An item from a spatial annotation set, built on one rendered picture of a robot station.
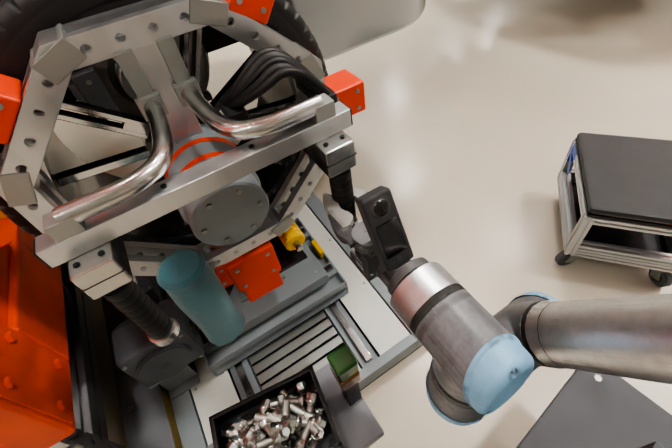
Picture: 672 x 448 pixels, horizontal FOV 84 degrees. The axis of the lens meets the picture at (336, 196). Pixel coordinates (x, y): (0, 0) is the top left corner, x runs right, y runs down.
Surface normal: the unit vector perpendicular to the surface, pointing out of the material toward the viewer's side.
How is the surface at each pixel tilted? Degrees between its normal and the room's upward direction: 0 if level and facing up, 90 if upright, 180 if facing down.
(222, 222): 90
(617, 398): 0
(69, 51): 90
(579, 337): 73
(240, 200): 90
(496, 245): 0
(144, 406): 0
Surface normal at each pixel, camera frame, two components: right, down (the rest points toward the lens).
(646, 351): -0.95, 0.20
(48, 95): 0.52, 0.58
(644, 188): -0.11, -0.68
